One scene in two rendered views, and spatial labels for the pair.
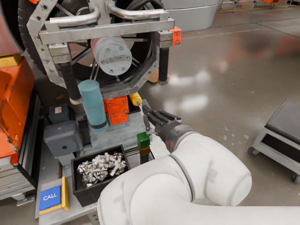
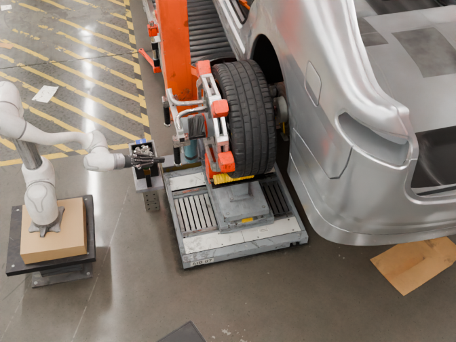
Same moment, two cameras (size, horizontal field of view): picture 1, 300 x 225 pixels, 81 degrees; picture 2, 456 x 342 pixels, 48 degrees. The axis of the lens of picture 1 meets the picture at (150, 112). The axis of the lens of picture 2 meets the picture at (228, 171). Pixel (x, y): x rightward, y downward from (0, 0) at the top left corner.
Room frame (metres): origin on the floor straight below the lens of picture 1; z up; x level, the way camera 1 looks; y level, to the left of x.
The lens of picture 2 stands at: (1.17, -2.01, 2.82)
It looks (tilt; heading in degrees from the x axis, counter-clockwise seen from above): 47 degrees down; 98
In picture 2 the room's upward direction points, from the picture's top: straight up
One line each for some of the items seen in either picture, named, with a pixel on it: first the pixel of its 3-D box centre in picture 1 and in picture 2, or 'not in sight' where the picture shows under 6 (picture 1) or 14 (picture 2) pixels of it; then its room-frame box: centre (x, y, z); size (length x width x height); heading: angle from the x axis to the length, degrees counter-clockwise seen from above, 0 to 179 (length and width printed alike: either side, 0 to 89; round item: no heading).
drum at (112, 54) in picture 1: (110, 50); (199, 126); (0.72, 0.17, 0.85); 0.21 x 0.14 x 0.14; 22
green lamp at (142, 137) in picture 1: (143, 139); not in sight; (0.42, 0.02, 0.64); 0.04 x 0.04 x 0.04; 22
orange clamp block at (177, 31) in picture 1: (169, 35); (226, 161); (0.91, -0.10, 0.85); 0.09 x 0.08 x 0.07; 112
